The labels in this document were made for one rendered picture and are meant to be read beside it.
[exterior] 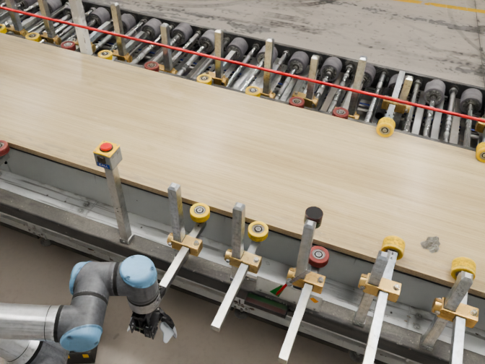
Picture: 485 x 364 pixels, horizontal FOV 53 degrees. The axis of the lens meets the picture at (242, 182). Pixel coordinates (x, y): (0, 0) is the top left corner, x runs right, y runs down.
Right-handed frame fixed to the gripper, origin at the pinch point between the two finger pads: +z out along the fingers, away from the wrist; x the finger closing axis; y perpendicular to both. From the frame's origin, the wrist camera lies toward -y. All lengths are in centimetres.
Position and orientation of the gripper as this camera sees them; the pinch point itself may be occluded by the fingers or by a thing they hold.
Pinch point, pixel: (154, 329)
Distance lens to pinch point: 165.0
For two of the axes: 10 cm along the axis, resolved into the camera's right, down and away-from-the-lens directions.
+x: 9.6, 2.2, -1.8
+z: -0.3, 7.1, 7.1
